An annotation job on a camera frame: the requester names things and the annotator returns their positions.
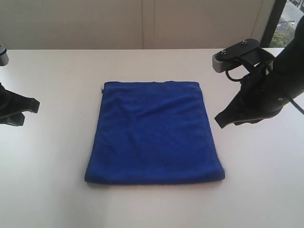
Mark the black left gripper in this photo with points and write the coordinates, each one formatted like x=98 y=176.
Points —
x=12 y=103

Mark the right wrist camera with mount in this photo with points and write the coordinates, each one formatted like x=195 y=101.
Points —
x=246 y=53

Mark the black window frame post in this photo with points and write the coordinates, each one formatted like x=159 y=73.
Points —
x=272 y=23

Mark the blue towel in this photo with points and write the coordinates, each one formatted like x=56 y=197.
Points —
x=153 y=133

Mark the white label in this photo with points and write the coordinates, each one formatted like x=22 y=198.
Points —
x=102 y=88

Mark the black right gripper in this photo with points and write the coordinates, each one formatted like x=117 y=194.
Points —
x=262 y=95

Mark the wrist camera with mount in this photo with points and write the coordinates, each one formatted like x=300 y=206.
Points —
x=246 y=53
x=4 y=59

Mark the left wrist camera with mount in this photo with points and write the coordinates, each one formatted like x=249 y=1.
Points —
x=4 y=59

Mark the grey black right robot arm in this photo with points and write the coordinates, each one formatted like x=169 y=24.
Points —
x=291 y=58

